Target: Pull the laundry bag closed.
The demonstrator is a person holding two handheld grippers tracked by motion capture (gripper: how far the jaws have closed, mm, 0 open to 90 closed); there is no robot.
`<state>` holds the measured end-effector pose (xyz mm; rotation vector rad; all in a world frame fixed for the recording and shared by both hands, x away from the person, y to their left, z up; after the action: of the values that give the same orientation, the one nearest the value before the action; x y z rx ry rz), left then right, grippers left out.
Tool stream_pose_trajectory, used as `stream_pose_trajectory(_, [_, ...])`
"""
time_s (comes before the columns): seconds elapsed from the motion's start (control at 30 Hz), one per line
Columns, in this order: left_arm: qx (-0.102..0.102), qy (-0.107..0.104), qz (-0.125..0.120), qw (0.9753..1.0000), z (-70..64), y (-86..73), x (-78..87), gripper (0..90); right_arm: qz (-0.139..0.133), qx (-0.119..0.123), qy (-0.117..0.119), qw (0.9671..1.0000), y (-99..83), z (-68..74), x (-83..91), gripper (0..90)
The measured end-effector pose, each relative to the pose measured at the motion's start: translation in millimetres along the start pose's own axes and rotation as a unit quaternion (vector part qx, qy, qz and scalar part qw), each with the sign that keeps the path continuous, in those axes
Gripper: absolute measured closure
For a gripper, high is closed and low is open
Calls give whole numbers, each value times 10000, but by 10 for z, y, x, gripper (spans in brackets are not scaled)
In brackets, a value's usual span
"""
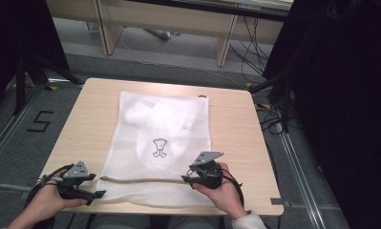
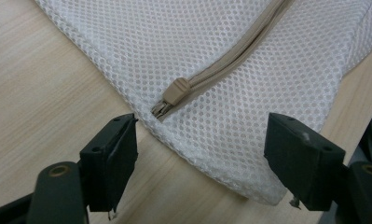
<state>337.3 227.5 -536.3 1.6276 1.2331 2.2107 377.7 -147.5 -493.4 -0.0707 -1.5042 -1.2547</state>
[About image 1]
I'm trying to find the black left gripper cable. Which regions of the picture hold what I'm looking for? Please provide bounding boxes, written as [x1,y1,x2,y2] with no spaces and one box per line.
[24,163,75,209]

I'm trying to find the white garment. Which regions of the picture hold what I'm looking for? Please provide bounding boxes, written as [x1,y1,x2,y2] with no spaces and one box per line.
[123,96,208,170]

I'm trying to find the grey tape strip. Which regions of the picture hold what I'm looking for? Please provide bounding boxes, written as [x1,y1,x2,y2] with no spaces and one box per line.
[269,197,291,208]

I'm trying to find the black tripod stand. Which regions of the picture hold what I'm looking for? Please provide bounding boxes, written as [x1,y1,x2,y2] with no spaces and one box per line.
[11,52,85,116]
[249,71,296,134]

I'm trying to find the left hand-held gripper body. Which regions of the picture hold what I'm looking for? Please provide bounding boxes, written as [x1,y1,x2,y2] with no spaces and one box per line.
[50,160,91,200]

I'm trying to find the metal floor rail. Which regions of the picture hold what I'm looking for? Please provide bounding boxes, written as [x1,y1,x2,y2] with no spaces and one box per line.
[0,77,84,173]
[273,122,328,229]

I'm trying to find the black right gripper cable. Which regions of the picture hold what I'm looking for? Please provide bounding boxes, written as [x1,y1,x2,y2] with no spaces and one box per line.
[221,168,245,208]

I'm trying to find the person's left hand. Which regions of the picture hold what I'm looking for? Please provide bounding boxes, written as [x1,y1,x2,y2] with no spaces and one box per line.
[28,168,88,222]

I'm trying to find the person's right hand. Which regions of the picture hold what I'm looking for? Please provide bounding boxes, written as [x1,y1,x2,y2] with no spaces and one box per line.
[191,161,248,221]

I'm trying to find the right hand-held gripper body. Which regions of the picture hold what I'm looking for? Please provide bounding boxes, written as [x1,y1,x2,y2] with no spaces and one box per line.
[187,151,225,190]

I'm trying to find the black floor cables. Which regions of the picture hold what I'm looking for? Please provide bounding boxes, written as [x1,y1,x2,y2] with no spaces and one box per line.
[255,100,305,136]

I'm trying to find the light wooden desk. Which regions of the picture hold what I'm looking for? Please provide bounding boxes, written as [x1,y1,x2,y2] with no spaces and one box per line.
[45,0,295,69]

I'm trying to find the grey power strip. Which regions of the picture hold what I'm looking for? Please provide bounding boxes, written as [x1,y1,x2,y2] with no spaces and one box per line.
[143,28,181,41]

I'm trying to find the white mesh laundry bag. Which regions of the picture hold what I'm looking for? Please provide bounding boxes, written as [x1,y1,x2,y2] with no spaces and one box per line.
[95,91,219,208]

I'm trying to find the person's legs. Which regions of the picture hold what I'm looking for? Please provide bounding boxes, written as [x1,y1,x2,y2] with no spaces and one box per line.
[88,214,225,229]

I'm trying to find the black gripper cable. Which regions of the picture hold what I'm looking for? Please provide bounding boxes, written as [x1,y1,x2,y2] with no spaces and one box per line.
[24,163,75,209]
[221,168,245,208]

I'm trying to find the black curtain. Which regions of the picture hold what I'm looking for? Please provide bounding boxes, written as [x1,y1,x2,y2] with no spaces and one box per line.
[262,0,381,229]
[0,0,71,111]

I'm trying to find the black hanging cables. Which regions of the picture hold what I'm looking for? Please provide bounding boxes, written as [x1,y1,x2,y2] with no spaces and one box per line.
[228,15,273,85]

